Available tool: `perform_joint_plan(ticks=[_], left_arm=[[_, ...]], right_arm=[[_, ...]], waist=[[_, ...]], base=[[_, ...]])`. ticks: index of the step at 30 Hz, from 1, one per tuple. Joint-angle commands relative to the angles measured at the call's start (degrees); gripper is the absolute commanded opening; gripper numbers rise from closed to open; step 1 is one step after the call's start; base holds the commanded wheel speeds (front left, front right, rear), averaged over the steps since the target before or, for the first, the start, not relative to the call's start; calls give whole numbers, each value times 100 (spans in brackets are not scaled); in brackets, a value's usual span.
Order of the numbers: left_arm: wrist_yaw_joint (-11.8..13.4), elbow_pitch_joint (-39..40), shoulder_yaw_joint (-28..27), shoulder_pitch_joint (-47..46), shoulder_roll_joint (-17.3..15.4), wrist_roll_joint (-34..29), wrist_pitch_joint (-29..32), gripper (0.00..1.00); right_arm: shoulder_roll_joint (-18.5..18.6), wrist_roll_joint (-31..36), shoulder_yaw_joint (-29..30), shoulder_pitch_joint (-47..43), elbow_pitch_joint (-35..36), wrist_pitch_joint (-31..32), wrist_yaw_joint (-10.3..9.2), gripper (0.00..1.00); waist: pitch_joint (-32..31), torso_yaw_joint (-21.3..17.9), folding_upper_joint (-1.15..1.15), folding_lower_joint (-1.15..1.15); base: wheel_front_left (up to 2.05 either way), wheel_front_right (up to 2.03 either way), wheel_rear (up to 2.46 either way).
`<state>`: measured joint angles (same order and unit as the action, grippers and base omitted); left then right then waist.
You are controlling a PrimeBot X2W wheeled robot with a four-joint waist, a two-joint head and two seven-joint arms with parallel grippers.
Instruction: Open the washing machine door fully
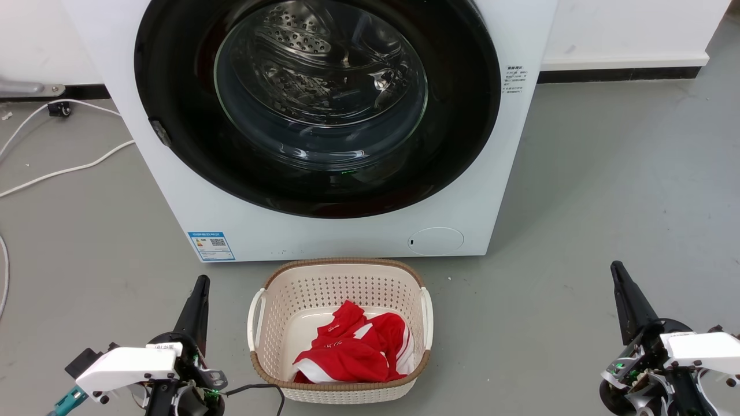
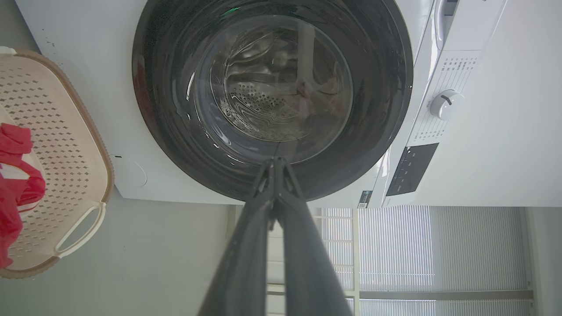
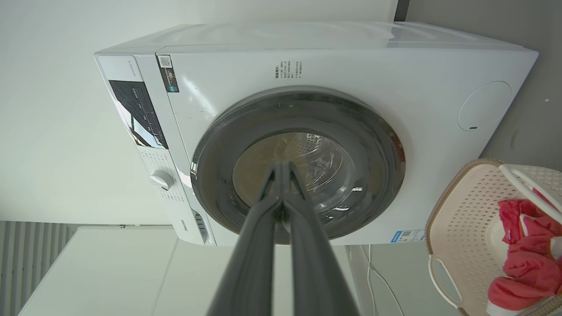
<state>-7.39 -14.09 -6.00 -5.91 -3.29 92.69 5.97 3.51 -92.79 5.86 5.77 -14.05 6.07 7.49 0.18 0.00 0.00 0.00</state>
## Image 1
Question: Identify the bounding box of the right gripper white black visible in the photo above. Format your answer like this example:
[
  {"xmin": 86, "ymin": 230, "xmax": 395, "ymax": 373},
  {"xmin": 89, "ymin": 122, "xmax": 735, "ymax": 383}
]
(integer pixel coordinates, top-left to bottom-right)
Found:
[{"xmin": 600, "ymin": 261, "xmax": 740, "ymax": 416}]

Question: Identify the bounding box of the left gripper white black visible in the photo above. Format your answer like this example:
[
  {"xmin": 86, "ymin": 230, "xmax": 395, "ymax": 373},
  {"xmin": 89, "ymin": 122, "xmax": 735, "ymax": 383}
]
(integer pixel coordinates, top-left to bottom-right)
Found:
[{"xmin": 75, "ymin": 275, "xmax": 227, "ymax": 416}]

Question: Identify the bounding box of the round black glass washer door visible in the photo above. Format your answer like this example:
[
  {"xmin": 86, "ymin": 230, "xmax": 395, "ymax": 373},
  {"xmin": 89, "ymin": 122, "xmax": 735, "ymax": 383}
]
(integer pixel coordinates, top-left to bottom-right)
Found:
[{"xmin": 134, "ymin": 0, "xmax": 502, "ymax": 219}]

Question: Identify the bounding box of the white washing machine body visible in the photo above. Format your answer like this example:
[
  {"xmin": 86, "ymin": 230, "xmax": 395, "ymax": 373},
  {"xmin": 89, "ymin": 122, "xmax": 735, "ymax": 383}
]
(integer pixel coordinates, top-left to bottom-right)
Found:
[{"xmin": 61, "ymin": 0, "xmax": 560, "ymax": 263}]

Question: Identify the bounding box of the metal door hinge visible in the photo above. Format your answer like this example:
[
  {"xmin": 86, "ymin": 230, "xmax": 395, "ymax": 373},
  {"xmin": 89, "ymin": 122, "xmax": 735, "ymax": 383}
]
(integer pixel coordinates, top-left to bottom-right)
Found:
[{"xmin": 149, "ymin": 118, "xmax": 172, "ymax": 147}]

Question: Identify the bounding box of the blue energy label sticker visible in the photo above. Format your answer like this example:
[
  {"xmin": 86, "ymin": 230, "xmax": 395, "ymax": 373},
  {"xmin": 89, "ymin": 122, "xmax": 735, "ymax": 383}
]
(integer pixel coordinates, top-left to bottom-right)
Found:
[{"xmin": 187, "ymin": 232, "xmax": 236, "ymax": 262}]

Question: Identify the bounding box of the beige plastic laundry basket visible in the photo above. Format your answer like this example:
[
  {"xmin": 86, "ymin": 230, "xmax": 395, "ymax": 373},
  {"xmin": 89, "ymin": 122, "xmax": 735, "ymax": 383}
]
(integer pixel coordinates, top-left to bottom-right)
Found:
[{"xmin": 247, "ymin": 258, "xmax": 434, "ymax": 404}]

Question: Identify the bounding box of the red white garment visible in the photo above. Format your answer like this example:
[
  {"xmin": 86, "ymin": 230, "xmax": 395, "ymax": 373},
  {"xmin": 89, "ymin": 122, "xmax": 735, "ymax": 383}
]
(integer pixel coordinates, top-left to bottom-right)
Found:
[{"xmin": 292, "ymin": 300, "xmax": 415, "ymax": 385}]

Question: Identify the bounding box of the round white filter cover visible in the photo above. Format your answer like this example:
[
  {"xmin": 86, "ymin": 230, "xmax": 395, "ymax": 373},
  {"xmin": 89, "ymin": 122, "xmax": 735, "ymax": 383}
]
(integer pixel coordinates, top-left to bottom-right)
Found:
[{"xmin": 408, "ymin": 226, "xmax": 465, "ymax": 257}]

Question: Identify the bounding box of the white skirting ledge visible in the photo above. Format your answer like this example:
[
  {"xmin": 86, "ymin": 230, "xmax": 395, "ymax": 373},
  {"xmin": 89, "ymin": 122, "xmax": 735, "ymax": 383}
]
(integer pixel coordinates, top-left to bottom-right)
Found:
[{"xmin": 541, "ymin": 54, "xmax": 710, "ymax": 71}]

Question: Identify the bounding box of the small printed text label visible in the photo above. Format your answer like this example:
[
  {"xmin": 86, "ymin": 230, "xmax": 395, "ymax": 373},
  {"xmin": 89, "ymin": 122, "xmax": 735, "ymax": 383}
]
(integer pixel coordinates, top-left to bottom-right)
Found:
[{"xmin": 502, "ymin": 65, "xmax": 527, "ymax": 95}]

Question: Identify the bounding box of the steel washer drum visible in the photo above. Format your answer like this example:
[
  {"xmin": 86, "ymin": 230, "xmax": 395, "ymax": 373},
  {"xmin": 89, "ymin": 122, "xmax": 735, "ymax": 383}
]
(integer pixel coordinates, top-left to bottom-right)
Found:
[{"xmin": 215, "ymin": 0, "xmax": 428, "ymax": 168}]

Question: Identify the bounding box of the grey metal bar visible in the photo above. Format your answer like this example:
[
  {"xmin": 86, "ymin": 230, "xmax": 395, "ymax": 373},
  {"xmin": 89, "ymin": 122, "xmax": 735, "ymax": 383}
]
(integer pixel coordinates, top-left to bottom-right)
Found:
[{"xmin": 0, "ymin": 81, "xmax": 65, "ymax": 97}]

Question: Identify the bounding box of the thin black cable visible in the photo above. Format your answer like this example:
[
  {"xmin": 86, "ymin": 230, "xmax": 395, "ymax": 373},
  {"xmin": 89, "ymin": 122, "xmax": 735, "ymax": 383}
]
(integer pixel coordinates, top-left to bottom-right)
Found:
[{"xmin": 224, "ymin": 384, "xmax": 286, "ymax": 416}]

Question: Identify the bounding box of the teal plug cable of left gripper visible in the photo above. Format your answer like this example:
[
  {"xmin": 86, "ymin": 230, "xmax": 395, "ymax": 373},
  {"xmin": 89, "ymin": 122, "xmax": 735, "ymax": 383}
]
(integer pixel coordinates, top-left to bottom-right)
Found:
[{"xmin": 47, "ymin": 386, "xmax": 88, "ymax": 416}]

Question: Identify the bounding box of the thick white floor cable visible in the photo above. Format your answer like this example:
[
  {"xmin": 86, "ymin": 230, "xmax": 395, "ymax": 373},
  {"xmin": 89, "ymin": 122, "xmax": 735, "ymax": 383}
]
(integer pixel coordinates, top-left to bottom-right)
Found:
[{"xmin": 0, "ymin": 140, "xmax": 135, "ymax": 198}]

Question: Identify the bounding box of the grey white floor cable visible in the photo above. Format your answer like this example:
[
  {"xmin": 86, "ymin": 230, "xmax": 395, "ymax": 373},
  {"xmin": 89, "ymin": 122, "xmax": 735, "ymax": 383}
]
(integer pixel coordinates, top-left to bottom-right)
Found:
[{"xmin": 0, "ymin": 234, "xmax": 10, "ymax": 318}]

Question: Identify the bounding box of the thin white floor cable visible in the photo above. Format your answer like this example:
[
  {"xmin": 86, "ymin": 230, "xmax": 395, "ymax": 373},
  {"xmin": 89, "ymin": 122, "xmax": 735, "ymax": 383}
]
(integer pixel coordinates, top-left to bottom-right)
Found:
[{"xmin": 0, "ymin": 98, "xmax": 123, "ymax": 159}]

